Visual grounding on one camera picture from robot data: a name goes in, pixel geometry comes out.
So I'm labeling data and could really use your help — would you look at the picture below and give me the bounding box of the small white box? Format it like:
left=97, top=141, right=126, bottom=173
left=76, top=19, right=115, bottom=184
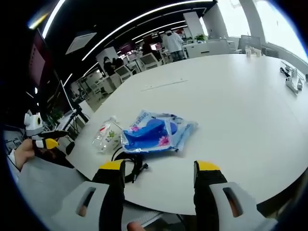
left=245, top=46, right=262, bottom=57

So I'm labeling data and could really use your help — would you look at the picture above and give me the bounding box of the white table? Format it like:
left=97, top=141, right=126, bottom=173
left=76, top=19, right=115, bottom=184
left=66, top=53, right=308, bottom=216

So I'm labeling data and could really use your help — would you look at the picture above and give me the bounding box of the clear plastic bottle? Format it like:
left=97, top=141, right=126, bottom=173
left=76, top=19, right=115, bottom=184
left=91, top=115, right=124, bottom=154

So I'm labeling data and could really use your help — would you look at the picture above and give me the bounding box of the ceiling air vent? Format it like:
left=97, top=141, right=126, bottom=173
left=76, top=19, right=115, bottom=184
left=65, top=32, right=97, bottom=55

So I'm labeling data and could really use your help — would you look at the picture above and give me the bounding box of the white office chair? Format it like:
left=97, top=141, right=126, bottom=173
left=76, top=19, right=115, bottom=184
left=139, top=52, right=162, bottom=71
left=115, top=64, right=133, bottom=83

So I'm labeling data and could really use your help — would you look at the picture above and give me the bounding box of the blue plastic package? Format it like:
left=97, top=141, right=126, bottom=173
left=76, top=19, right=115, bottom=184
left=119, top=109, right=199, bottom=154

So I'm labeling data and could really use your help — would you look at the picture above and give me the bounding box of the black tripod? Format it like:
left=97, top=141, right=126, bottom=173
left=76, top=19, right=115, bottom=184
left=69, top=107, right=90, bottom=137

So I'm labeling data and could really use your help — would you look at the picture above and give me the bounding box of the white low cabinet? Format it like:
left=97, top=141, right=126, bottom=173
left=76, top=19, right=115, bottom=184
left=186, top=39, right=235, bottom=59

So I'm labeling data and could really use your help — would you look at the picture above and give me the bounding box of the person's grey clothing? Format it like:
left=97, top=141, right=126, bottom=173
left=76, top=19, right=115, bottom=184
left=18, top=157, right=97, bottom=231

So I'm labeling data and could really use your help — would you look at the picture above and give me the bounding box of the person's left hand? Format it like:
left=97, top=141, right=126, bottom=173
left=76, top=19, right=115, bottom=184
left=13, top=139, right=37, bottom=169

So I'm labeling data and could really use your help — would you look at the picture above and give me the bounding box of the white power strip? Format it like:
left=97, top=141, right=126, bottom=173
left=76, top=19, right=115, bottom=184
left=285, top=76, right=304, bottom=94

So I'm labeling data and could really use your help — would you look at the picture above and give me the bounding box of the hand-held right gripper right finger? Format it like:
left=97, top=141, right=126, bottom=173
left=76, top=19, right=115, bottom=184
left=193, top=160, right=278, bottom=231

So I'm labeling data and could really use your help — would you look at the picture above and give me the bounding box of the person's right hand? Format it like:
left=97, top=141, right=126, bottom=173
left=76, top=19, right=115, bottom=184
left=127, top=221, right=145, bottom=231

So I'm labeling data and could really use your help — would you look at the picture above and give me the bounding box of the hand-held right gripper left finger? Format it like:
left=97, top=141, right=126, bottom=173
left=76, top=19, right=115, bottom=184
left=51, top=159, right=127, bottom=231

